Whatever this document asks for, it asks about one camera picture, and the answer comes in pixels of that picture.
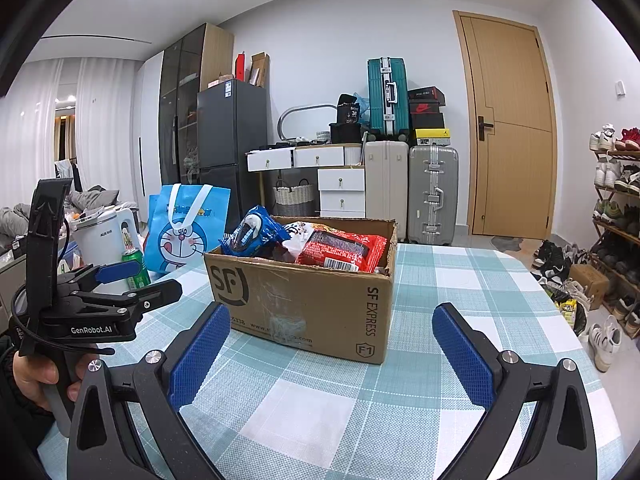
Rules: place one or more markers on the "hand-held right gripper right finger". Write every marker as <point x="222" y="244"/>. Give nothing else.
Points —
<point x="465" y="355"/>

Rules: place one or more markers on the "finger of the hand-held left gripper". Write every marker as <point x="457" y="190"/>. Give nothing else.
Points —
<point x="160" y="294"/>
<point x="120" y="271"/>

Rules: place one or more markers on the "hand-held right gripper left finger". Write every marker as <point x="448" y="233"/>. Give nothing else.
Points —
<point x="197" y="355"/>

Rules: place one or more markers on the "blue cookie packet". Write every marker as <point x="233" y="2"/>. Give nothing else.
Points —
<point x="250" y="232"/>

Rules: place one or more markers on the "white brown printed snack packet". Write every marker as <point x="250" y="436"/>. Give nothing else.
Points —
<point x="300" y="232"/>

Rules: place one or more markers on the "red noodle packet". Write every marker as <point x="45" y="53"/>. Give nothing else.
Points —
<point x="340" y="250"/>

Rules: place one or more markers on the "person's left hand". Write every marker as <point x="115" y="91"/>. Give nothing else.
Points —
<point x="37" y="370"/>

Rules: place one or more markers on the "green drink can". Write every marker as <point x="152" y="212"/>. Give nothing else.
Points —
<point x="131" y="255"/>

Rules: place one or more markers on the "white electric kettle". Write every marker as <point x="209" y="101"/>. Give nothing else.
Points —
<point x="100" y="240"/>

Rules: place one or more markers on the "blue cartoon tote bag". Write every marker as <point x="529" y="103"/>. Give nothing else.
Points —
<point x="185" y="240"/>

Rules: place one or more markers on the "grey blanket pile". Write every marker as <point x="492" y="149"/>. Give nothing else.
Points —
<point x="90" y="200"/>

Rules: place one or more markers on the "yellow black bag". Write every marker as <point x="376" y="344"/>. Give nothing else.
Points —
<point x="567" y="310"/>

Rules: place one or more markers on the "grey floor mat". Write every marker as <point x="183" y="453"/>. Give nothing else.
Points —
<point x="506" y="243"/>

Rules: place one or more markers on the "white wardrobe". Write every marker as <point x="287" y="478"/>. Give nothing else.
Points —
<point x="147" y="135"/>

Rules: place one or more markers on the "small brown cardboard box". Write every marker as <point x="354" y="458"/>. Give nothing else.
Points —
<point x="590" y="282"/>

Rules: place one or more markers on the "grey wicker basket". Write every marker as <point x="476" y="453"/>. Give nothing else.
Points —
<point x="294" y="202"/>

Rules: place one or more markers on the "white sheer curtain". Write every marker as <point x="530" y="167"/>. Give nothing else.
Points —
<point x="30" y="135"/>

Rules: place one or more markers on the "silver suitcase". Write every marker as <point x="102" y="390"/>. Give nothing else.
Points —
<point x="432" y="195"/>

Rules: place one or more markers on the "dark glass door cabinet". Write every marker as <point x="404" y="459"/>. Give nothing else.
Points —
<point x="180" y="110"/>

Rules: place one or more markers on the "dark grey fridge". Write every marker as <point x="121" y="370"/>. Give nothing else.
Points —
<point x="230" y="135"/>

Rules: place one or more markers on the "beige suitcase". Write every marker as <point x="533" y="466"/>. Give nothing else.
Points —
<point x="385" y="190"/>

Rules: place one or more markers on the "wooden shoe rack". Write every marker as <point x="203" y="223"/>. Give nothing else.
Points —
<point x="612" y="230"/>

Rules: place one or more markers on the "wooden door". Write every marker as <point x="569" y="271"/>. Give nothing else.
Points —
<point x="515" y="160"/>

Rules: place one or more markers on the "white drawer dresser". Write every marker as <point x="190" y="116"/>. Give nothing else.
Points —
<point x="340" y="180"/>

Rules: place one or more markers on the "flat cardboard box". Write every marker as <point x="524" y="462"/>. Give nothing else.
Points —
<point x="220" y="82"/>

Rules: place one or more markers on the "yellow black shoe box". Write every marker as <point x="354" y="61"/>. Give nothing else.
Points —
<point x="432" y="136"/>

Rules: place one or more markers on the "small white basket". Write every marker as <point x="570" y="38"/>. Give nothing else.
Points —
<point x="323" y="135"/>

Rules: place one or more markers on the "oval grey framed mirror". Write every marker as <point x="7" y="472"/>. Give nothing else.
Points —
<point x="305" y="106"/>

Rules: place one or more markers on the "tall red box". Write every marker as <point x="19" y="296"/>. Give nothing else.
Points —
<point x="240" y="66"/>

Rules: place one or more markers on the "plain black shoe box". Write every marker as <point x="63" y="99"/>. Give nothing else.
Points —
<point x="427" y="120"/>

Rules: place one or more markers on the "open tall cardboard box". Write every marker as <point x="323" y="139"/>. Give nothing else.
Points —
<point x="260" y="70"/>

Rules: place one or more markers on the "black square bag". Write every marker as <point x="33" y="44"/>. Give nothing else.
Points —
<point x="345" y="132"/>

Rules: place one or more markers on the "shoe rack with shoes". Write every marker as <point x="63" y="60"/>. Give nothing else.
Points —
<point x="607" y="140"/>

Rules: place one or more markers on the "black bag white label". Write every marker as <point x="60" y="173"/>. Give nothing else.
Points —
<point x="347" y="109"/>

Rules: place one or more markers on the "black shoe box red stripe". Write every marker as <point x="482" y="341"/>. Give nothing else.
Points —
<point x="425" y="93"/>

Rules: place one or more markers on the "teal suitcase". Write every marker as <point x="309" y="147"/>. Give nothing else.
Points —
<point x="387" y="100"/>

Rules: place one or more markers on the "blue plastic bag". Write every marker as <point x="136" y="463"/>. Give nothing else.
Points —
<point x="364" y="107"/>

